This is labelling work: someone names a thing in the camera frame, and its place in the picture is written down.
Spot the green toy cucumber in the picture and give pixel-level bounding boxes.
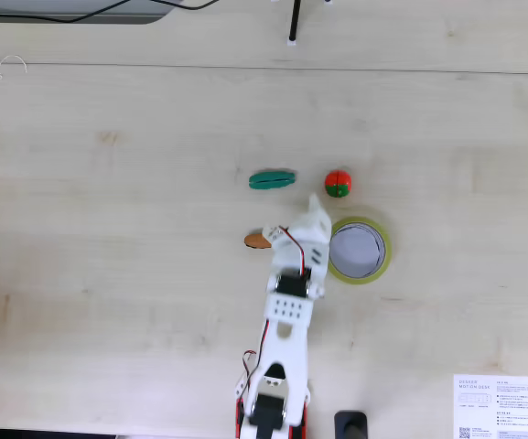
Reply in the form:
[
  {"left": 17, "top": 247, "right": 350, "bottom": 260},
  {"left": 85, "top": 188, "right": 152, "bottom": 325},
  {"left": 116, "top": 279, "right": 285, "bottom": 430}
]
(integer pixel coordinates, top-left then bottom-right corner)
[{"left": 248, "top": 168, "right": 297, "bottom": 191}]

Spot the toy hamburger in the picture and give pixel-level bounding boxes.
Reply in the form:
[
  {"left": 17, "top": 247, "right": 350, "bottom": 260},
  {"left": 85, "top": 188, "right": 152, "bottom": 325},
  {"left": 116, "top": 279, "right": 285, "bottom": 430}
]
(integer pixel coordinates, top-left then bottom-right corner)
[{"left": 243, "top": 231, "right": 273, "bottom": 251}]

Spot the red toy strawberry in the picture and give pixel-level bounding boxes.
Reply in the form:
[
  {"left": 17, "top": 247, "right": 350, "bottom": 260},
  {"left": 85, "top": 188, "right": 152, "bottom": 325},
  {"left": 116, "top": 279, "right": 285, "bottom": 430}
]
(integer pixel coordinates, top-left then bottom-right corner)
[{"left": 324, "top": 167, "right": 354, "bottom": 199}]

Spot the clear packing tape roll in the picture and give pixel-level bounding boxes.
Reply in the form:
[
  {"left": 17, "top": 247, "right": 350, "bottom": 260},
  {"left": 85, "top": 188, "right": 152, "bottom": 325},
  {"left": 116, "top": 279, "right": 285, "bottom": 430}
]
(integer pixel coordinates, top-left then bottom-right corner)
[{"left": 326, "top": 216, "right": 393, "bottom": 285}]

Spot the white printed paper sheet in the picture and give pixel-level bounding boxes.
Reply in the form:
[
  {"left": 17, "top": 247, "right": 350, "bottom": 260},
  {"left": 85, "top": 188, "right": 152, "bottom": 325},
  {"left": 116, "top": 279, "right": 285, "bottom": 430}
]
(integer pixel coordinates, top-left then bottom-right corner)
[{"left": 453, "top": 373, "right": 528, "bottom": 439}]

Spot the grey monitor base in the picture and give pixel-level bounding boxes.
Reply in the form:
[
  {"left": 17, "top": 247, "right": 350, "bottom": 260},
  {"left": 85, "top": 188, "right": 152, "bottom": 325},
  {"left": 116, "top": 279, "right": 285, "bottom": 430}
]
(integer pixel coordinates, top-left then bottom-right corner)
[{"left": 0, "top": 12, "right": 170, "bottom": 27}]

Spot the black camera stand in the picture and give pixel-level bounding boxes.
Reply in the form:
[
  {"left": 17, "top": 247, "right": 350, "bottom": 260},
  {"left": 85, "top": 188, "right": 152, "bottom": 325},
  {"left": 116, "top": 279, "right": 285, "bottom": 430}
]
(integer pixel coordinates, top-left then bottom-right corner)
[{"left": 286, "top": 0, "right": 305, "bottom": 48}]

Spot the black cable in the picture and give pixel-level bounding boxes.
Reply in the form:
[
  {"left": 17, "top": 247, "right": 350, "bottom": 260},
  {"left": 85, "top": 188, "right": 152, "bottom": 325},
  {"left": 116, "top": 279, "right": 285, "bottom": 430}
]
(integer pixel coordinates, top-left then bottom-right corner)
[{"left": 0, "top": 0, "right": 221, "bottom": 23}]

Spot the thin white wire loop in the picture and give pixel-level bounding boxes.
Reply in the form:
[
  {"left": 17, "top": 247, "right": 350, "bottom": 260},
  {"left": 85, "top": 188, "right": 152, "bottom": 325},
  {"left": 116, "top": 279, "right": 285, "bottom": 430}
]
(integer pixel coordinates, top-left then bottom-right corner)
[{"left": 0, "top": 54, "right": 29, "bottom": 82}]

